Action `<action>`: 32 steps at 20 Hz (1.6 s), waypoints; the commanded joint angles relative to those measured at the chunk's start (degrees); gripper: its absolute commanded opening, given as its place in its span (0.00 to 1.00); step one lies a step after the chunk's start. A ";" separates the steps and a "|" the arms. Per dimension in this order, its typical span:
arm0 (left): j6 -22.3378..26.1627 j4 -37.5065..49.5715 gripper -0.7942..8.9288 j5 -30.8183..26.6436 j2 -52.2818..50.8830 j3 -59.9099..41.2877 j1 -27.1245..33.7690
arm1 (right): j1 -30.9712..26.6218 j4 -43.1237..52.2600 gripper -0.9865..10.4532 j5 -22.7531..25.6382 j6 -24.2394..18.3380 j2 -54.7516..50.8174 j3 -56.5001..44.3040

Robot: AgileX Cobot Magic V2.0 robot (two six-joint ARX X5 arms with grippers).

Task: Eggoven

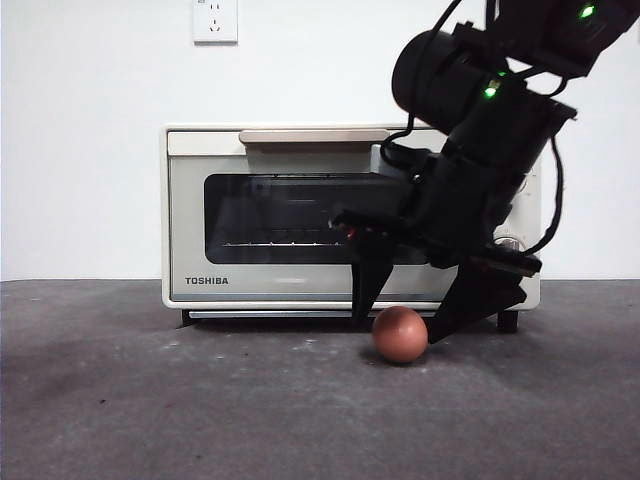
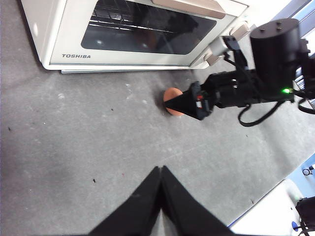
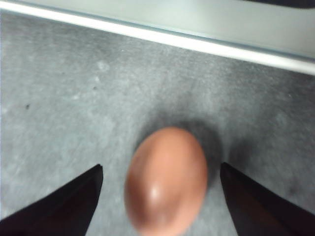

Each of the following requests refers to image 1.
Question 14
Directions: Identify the brown egg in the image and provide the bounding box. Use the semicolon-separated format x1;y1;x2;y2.
372;306;429;365

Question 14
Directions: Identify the glass oven door with handle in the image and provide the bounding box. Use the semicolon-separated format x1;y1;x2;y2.
166;129;471;304

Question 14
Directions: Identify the timer knob with beige grip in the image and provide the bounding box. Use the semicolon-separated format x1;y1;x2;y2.
492;232;524;252

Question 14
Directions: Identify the metal crumb tray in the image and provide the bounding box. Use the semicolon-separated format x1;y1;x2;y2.
182;309;436;320

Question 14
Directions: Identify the cream Toshiba toaster oven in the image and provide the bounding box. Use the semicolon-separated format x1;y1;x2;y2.
159;123;544;331

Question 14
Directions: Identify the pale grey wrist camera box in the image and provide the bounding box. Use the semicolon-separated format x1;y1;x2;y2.
370;143;401;177

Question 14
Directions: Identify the metal wire oven rack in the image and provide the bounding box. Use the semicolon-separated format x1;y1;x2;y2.
222;240;351;249

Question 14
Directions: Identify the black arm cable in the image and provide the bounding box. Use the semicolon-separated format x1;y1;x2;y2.
527;134;567;254

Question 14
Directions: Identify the white wall socket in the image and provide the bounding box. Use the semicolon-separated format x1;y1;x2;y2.
193;0;239;47

